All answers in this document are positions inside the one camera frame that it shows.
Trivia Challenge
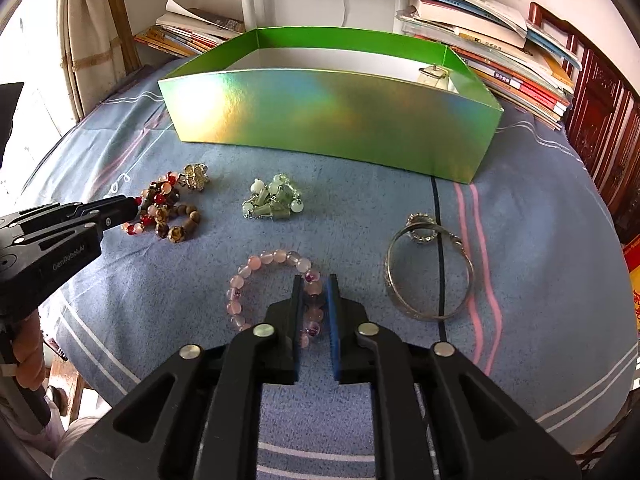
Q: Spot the right book stack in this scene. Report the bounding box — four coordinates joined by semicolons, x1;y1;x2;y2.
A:
396;0;582;129

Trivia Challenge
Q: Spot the beige curtain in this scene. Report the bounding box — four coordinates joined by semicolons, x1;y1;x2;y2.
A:
56;0;141;120

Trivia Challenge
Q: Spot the pink bead bracelet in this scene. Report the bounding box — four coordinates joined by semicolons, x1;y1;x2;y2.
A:
226;248;327;351

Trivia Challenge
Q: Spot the red brown bead bracelet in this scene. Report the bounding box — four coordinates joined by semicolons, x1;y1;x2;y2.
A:
120;170;203;245

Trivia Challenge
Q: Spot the carved wooden headboard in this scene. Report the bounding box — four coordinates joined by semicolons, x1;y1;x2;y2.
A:
528;2;639;245

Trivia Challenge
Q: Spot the left book stack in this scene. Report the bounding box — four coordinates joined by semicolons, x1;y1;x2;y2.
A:
134;0;245;58

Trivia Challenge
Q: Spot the blue striped bed sheet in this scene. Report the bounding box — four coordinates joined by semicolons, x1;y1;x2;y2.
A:
15;70;638;479

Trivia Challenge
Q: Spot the pale green bead cluster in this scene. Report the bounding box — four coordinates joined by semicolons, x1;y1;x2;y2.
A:
241;174;305;220

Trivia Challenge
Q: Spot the green cardboard box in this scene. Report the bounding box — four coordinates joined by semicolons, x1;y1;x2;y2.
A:
158;26;503;183

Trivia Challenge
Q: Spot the silver bangle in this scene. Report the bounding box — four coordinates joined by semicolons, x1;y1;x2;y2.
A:
383;214;475;322

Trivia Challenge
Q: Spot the cream white watch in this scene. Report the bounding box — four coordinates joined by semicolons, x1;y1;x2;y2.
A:
416;64;458;93

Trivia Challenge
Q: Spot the gold flower brooch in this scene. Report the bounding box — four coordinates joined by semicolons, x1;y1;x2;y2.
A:
178;162;209;192

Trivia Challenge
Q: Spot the book stack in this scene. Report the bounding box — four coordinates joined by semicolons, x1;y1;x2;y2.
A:
134;0;245;58
396;0;582;129

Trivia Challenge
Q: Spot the red yellow bag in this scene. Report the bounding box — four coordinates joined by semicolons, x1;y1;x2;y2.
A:
624;235;640;333

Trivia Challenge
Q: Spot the person's left hand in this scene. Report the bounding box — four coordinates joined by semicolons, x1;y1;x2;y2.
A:
12;310;46;391

